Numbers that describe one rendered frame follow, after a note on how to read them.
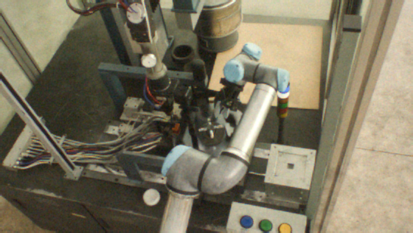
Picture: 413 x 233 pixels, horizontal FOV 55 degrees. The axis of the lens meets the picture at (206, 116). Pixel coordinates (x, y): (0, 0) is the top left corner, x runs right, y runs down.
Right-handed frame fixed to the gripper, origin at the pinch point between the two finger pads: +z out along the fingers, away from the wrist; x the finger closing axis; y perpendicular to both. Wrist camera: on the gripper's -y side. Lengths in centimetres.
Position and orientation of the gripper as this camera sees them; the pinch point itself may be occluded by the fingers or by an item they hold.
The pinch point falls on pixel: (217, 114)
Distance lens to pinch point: 166.2
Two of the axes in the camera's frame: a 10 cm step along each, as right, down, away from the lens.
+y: 1.2, 6.5, -7.5
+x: 9.3, 2.0, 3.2
